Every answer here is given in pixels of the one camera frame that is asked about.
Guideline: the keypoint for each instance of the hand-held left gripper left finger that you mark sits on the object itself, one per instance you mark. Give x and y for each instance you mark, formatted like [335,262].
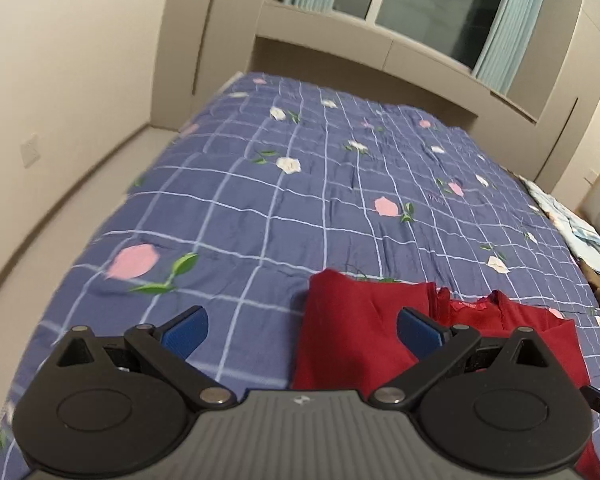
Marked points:
[185,332]

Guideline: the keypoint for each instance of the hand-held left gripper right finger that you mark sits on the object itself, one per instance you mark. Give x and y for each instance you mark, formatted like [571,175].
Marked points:
[420,332]

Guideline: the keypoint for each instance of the red garment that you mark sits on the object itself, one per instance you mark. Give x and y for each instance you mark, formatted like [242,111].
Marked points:
[350,330]

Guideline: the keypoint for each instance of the blue floral checked bedsheet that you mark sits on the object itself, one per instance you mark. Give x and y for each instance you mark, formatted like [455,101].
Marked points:
[280,210]

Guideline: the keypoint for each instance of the light blue patterned pillow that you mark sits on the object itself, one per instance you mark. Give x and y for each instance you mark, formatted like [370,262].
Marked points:
[572,225]

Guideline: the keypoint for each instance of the beige built-in cabinet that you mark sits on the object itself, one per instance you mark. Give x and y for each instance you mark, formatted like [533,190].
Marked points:
[330,45]

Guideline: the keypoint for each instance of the window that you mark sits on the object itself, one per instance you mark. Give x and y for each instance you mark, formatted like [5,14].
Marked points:
[430,5]

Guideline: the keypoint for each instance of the white wall socket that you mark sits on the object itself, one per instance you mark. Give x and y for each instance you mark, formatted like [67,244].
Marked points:
[30,150]

